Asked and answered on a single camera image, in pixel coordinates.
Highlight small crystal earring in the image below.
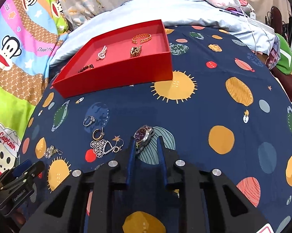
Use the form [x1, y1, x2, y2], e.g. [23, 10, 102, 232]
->
[43, 145, 63, 159]

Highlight silver flower chain necklace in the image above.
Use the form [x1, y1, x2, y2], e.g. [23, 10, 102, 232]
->
[89, 137, 125, 159]

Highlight gold hoop earring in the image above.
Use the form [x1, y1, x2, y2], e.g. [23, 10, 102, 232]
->
[92, 127, 105, 141]

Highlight silver purple-dial wristwatch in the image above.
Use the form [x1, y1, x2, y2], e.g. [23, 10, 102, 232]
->
[133, 125, 155, 155]

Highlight dark beaded bracelet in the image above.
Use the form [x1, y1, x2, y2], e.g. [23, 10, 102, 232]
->
[77, 63, 95, 74]

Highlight white pearl bracelet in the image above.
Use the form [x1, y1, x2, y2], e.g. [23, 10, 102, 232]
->
[96, 45, 108, 61]

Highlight gold link wristwatch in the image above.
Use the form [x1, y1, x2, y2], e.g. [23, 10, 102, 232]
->
[130, 45, 142, 58]

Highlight gold twisted cuff bangle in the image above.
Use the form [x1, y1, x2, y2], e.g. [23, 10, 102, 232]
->
[132, 33, 152, 44]

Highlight navy planet print bedsheet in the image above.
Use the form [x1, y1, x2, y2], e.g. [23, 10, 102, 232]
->
[21, 26, 292, 232]

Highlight dark red chair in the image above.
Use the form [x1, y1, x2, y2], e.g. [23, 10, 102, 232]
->
[265, 6, 292, 102]

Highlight light blue duvet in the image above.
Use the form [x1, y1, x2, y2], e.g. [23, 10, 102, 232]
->
[50, 0, 275, 67]

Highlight colourful monkey cartoon blanket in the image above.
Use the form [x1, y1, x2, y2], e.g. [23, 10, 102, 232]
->
[0, 0, 69, 175]

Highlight green white cloth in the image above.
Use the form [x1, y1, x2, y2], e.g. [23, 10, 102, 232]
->
[276, 33, 292, 75]

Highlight red shallow tray box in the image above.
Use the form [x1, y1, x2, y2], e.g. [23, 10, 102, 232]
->
[52, 19, 173, 98]

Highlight black marker pen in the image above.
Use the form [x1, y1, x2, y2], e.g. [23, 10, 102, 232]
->
[219, 9, 242, 17]

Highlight pink cartoon plush pillow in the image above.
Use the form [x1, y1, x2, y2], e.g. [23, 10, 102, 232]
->
[205, 0, 255, 13]

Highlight silver stone ring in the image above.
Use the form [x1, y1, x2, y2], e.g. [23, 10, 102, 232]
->
[82, 115, 97, 127]

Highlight white charging cable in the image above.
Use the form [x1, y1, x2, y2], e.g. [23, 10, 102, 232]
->
[227, 0, 261, 54]

